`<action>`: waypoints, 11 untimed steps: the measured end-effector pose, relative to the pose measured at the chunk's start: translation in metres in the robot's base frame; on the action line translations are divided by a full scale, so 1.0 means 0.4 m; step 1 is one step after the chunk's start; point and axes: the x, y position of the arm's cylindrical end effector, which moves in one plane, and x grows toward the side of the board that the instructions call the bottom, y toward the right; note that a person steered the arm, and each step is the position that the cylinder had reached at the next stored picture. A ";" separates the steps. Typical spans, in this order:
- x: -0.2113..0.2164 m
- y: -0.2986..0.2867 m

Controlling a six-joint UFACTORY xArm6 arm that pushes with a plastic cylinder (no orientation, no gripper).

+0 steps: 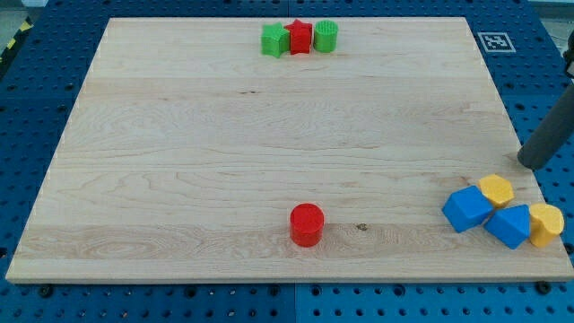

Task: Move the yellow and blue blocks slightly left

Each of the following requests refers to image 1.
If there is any red cylinder block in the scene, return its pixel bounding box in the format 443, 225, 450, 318
290, 203, 325, 248

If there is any large wooden board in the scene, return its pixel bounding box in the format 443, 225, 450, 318
6, 17, 573, 284

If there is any green star block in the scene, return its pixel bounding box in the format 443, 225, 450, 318
260, 22, 291, 58

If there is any red star block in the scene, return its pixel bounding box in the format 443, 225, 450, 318
284, 19, 313, 55

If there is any green cylinder block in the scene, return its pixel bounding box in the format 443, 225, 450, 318
313, 20, 338, 53

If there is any blue cube block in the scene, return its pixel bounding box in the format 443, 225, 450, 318
441, 186, 494, 232

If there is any yellow hexagon block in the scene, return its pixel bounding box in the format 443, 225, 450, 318
477, 174, 515, 209

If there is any blue triangle block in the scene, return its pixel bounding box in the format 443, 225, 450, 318
484, 205, 530, 249

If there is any white fiducial marker tag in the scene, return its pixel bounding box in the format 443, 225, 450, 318
477, 31, 516, 53

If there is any yellow heart block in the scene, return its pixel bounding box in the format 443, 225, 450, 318
529, 203, 565, 248

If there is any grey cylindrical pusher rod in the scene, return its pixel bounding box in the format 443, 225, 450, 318
517, 31, 574, 171

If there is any yellow black hazard tape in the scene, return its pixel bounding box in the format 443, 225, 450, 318
1, 16, 33, 70

